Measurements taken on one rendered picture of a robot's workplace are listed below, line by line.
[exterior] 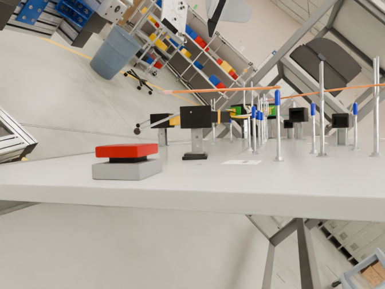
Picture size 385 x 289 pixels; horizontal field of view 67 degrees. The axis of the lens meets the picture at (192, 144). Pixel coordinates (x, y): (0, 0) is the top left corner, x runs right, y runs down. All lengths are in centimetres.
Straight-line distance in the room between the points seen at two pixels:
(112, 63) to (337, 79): 313
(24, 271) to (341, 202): 47
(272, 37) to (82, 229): 836
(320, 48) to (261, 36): 731
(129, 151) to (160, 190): 7
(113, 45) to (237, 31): 555
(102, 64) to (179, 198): 396
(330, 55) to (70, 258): 136
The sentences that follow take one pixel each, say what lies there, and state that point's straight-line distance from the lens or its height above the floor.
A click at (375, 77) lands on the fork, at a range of 51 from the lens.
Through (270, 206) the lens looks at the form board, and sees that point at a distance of 23.
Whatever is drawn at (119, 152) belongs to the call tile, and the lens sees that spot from 30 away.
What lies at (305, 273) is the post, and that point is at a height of 98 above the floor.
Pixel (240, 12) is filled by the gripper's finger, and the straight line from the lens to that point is 50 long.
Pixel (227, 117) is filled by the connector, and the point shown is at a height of 117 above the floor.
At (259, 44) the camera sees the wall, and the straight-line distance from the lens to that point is 878.
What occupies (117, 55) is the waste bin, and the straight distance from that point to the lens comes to 410.
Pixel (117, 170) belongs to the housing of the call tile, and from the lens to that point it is 30.
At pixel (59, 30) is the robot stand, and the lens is 143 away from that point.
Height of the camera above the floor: 123
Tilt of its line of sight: 15 degrees down
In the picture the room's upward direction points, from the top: 44 degrees clockwise
